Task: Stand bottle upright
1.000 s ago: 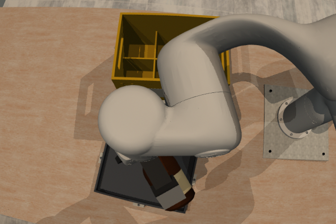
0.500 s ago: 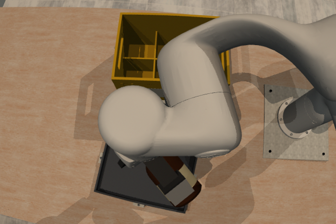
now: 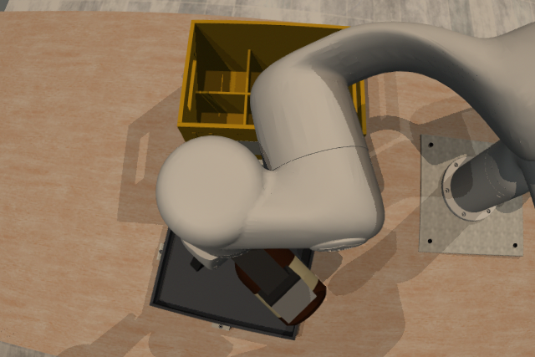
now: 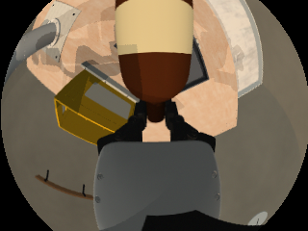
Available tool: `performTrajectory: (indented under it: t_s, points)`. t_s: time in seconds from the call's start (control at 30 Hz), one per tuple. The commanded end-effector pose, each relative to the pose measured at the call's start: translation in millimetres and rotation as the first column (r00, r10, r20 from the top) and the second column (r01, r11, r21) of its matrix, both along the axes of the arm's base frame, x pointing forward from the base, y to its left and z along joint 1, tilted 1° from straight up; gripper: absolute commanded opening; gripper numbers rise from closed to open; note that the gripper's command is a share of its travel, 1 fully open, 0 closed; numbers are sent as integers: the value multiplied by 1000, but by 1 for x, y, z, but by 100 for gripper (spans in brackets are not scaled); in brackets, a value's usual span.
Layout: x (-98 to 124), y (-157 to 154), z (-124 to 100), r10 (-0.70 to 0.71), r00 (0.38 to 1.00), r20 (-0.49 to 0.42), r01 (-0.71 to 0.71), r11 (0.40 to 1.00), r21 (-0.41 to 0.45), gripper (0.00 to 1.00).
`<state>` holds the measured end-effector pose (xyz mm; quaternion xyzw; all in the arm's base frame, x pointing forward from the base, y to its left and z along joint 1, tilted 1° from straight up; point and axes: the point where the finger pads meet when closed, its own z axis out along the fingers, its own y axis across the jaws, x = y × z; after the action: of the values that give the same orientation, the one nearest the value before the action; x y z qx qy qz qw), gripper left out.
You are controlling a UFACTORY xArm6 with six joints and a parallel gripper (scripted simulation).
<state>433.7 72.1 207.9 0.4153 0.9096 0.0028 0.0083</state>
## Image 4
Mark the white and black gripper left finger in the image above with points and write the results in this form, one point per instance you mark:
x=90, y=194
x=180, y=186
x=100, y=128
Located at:
x=132, y=130

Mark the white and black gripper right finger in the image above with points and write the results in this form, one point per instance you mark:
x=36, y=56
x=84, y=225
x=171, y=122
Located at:
x=183, y=131

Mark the yellow divided crate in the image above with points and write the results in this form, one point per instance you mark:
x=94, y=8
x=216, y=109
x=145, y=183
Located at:
x=95, y=103

